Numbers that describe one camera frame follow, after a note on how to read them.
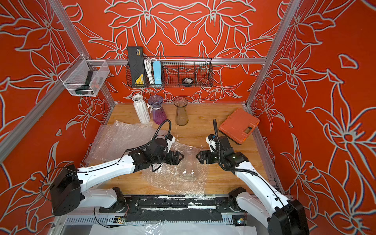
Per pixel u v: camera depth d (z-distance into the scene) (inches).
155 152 23.6
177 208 28.6
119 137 38.1
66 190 16.0
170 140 28.1
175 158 27.2
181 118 41.1
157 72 34.9
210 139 28.6
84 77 35.4
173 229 26.5
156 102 38.4
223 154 23.9
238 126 39.3
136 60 34.0
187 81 37.6
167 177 32.0
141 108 37.5
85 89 31.7
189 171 29.2
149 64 34.5
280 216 14.8
